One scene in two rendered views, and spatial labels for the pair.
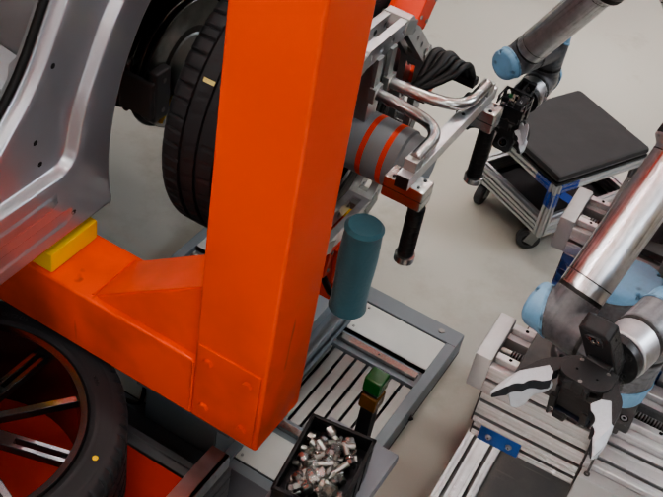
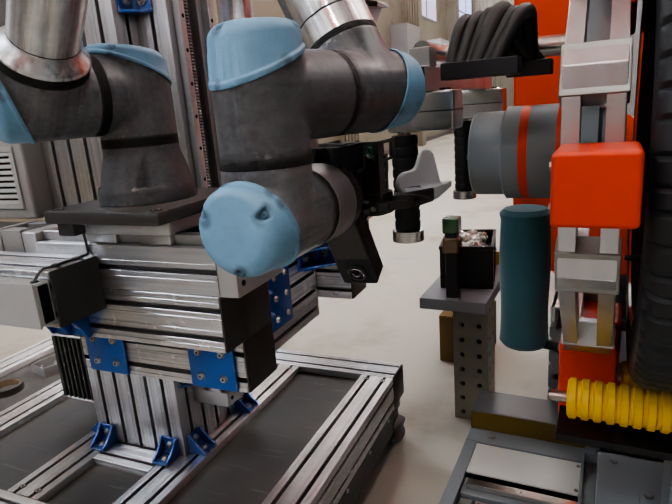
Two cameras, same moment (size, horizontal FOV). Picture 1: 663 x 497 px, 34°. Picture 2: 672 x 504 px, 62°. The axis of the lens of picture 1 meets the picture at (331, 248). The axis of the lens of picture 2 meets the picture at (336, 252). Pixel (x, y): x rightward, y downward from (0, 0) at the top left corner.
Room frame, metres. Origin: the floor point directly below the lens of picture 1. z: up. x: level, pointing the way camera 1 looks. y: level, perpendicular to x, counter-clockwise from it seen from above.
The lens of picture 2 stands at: (2.76, -0.35, 0.94)
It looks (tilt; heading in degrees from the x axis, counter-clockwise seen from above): 15 degrees down; 183
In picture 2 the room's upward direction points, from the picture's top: 4 degrees counter-clockwise
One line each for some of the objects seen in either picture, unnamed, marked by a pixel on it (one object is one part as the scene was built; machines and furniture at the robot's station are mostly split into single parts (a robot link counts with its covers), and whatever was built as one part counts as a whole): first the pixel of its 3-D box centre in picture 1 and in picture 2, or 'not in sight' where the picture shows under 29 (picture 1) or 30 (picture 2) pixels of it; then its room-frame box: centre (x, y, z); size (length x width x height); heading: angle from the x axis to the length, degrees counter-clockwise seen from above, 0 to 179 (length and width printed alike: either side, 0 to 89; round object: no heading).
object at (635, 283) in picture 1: (623, 301); not in sight; (1.41, -0.52, 0.98); 0.13 x 0.12 x 0.14; 55
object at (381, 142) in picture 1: (383, 150); (545, 151); (1.90, -0.07, 0.85); 0.21 x 0.14 x 0.14; 67
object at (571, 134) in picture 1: (556, 173); not in sight; (2.88, -0.67, 0.17); 0.43 x 0.36 x 0.34; 130
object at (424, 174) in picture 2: not in sight; (426, 174); (2.10, -0.27, 0.85); 0.09 x 0.03 x 0.06; 121
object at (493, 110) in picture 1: (478, 111); (424, 109); (2.00, -0.26, 0.93); 0.09 x 0.05 x 0.05; 67
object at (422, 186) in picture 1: (406, 187); (479, 102); (1.69, -0.12, 0.93); 0.09 x 0.05 x 0.05; 67
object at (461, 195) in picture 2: (410, 231); (464, 157); (1.68, -0.15, 0.83); 0.04 x 0.04 x 0.16
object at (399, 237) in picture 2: (479, 153); (406, 185); (1.99, -0.29, 0.83); 0.04 x 0.04 x 0.16
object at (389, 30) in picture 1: (355, 136); (597, 150); (1.93, 0.00, 0.85); 0.54 x 0.07 x 0.54; 157
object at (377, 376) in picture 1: (376, 382); (451, 224); (1.42, -0.14, 0.64); 0.04 x 0.04 x 0.04; 67
